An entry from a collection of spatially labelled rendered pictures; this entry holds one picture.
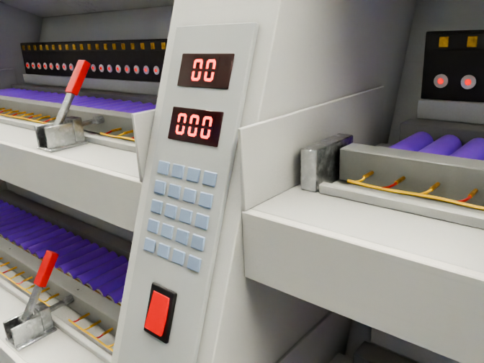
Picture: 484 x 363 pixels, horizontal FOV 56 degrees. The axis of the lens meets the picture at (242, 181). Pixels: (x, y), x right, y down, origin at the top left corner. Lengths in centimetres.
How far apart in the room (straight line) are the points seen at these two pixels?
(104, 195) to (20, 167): 15
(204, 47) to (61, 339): 33
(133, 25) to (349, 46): 44
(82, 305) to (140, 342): 19
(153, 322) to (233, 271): 7
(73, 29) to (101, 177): 52
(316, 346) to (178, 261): 16
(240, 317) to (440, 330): 12
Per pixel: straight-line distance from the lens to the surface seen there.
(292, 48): 29
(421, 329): 24
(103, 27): 80
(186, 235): 29
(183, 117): 31
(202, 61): 30
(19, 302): 59
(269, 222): 26
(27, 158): 49
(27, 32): 96
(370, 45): 39
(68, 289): 54
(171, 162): 31
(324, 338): 41
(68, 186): 43
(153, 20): 70
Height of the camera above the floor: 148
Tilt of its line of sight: 3 degrees down
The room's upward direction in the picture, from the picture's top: 11 degrees clockwise
